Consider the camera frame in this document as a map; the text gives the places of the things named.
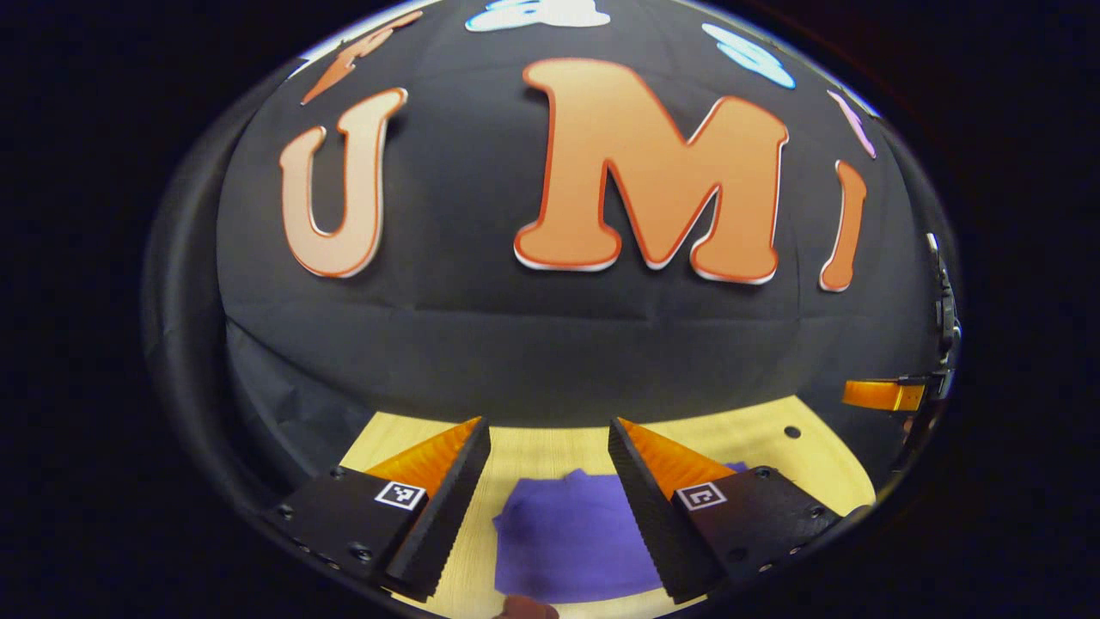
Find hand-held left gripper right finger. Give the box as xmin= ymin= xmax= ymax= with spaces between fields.
xmin=607 ymin=418 xmax=848 ymax=605

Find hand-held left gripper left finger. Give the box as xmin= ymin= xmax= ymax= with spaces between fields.
xmin=266 ymin=416 xmax=493 ymax=604

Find purple shirt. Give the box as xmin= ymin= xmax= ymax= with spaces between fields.
xmin=492 ymin=462 xmax=750 ymax=605

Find black backdrop cloth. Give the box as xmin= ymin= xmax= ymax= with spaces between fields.
xmin=141 ymin=0 xmax=963 ymax=517

